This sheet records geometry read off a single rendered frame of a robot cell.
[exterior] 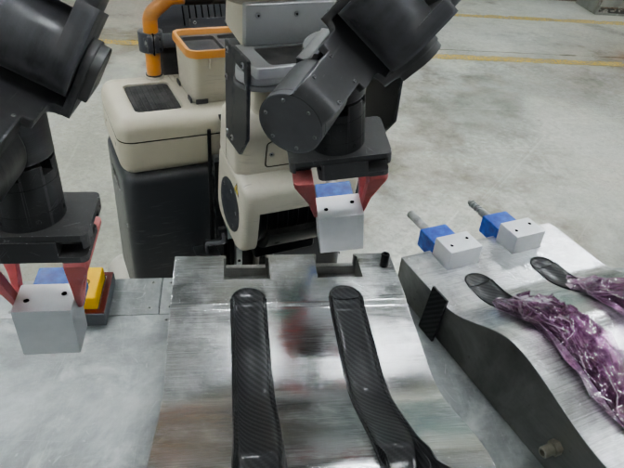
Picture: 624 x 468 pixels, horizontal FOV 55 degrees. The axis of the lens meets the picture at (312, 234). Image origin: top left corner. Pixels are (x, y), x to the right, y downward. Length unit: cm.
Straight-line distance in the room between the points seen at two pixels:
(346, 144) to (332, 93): 11
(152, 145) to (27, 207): 78
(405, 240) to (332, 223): 170
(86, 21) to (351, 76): 20
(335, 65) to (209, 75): 80
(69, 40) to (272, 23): 53
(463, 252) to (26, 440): 54
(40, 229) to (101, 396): 25
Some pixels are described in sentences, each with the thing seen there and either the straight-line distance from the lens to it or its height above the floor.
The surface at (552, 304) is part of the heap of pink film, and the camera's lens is 71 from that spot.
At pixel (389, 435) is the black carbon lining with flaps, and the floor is 91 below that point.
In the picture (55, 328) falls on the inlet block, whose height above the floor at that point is 94.
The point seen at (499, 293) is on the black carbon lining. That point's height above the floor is 85.
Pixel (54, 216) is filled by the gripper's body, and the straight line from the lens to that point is 52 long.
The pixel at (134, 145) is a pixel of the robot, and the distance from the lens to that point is 125.
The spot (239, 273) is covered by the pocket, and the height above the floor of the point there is 87.
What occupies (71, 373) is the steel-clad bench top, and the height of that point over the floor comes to 80.
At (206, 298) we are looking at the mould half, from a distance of 66.
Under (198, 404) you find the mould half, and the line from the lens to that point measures 57.
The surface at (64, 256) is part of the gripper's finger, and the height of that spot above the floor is 102.
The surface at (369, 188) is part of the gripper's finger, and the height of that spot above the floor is 101.
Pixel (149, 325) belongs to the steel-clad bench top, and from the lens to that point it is 77.
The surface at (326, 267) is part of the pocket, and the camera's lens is 74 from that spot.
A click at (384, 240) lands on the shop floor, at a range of 233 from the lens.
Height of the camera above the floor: 133
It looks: 35 degrees down
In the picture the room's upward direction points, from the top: 5 degrees clockwise
